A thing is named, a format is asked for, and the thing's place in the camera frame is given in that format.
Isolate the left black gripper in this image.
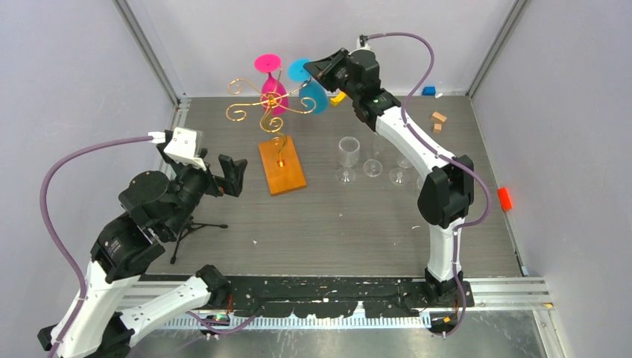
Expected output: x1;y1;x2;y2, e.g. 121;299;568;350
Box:
162;142;248;236

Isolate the clear flute glass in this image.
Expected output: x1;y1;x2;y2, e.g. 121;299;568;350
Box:
363;135;386;178

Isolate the pink wine glass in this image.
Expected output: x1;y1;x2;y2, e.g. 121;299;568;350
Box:
254;53;289;116

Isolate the small black tripod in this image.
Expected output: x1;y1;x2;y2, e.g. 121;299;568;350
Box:
169;216;229;265

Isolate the red toy block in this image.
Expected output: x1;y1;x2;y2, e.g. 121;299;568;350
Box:
497;187;513;212

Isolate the clear ribbed wine glass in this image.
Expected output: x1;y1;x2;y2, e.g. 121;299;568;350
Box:
388;154;413;186

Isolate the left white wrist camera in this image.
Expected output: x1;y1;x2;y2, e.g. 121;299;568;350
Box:
148;127;206;170

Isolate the yellow toy block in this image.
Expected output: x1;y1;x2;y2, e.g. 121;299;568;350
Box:
329;92;347;107

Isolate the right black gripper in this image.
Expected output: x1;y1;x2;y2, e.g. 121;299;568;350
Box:
303;48;361;101

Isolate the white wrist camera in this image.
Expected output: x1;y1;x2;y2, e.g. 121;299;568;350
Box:
148;127;206;170
355;34;371;51

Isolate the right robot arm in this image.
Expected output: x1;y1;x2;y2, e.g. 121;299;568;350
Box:
303;48;474;307

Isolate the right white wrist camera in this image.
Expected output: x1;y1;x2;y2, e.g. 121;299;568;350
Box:
355;34;371;51

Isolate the gold wire wine glass rack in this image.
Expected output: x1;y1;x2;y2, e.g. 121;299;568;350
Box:
225;70;317;154

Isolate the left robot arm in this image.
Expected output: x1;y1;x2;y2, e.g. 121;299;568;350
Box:
37;155;247;357

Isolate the orange wooden rack base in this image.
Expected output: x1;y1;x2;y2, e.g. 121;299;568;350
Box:
259;136;307;196

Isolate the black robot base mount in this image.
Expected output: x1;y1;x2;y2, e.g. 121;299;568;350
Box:
202;276;475;334

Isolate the blue wine glass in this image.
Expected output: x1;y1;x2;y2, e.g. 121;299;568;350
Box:
287;58;329;114

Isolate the blue toy block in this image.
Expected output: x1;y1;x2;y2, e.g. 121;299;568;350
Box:
422;86;437;96

